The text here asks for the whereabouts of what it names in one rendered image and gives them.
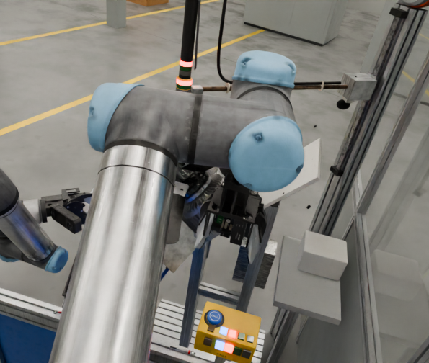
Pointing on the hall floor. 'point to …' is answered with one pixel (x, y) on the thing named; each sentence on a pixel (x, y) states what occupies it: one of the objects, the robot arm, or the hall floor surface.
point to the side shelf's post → (282, 336)
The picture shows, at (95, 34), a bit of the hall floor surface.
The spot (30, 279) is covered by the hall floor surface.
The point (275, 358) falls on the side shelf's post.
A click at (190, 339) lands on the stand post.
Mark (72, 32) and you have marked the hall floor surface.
